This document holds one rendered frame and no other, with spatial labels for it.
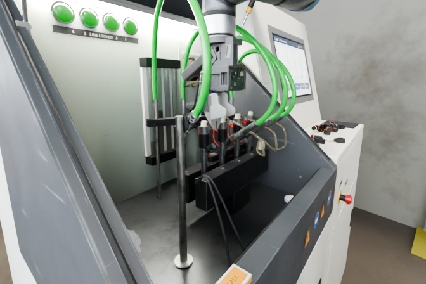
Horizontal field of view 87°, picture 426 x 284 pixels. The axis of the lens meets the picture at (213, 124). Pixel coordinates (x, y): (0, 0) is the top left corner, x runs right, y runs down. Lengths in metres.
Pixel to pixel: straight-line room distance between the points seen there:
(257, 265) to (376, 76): 2.19
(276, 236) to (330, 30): 2.31
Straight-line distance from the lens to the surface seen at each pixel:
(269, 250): 0.42
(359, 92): 2.46
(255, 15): 0.97
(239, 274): 0.37
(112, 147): 0.76
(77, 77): 0.70
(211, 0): 0.53
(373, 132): 2.48
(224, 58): 0.51
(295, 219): 0.51
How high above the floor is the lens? 1.22
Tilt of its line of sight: 11 degrees down
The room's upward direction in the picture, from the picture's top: straight up
